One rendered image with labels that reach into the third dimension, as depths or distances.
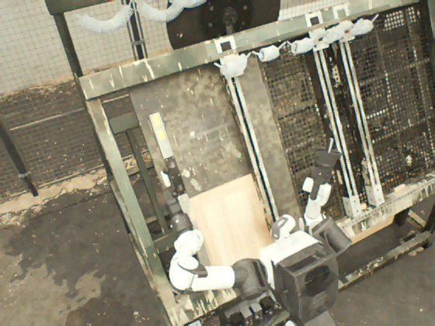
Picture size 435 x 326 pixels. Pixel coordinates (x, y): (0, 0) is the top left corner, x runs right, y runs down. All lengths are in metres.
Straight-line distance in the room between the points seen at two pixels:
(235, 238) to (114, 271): 1.58
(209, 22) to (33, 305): 2.53
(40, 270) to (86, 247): 0.41
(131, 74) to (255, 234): 1.06
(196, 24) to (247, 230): 1.26
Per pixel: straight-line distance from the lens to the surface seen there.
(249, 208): 2.13
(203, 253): 2.06
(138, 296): 3.28
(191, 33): 2.50
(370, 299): 3.24
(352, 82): 2.38
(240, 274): 1.61
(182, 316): 2.15
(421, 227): 3.65
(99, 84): 1.81
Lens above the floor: 2.72
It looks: 41 degrees down
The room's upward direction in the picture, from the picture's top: 6 degrees counter-clockwise
